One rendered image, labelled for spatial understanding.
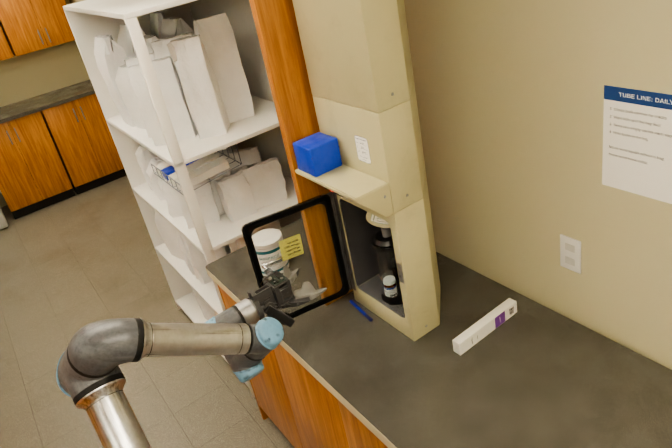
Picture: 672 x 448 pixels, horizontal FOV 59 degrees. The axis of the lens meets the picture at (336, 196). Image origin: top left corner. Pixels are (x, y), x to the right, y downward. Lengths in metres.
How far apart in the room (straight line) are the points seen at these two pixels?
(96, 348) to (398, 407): 0.83
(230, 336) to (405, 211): 0.60
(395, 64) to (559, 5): 0.43
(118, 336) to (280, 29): 0.95
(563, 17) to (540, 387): 0.98
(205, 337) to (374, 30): 0.84
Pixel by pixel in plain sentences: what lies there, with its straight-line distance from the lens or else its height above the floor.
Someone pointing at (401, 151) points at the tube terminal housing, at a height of 1.58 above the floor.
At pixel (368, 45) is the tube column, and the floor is 1.89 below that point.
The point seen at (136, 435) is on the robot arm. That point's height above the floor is 1.27.
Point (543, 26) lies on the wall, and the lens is 1.67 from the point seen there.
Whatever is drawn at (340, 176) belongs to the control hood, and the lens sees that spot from 1.71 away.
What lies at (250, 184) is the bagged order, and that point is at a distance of 2.91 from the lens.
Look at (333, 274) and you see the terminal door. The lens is 2.04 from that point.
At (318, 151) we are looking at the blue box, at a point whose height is 1.58.
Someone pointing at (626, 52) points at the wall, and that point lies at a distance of 1.56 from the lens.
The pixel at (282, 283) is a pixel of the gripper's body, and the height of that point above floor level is 1.31.
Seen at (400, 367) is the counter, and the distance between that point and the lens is 1.86.
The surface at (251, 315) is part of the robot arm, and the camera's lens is 1.65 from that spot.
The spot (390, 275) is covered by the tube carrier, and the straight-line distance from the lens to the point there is 1.90.
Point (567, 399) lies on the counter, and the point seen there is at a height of 0.94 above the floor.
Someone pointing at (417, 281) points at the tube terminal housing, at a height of 1.15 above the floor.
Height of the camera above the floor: 2.22
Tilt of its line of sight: 27 degrees down
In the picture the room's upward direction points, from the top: 12 degrees counter-clockwise
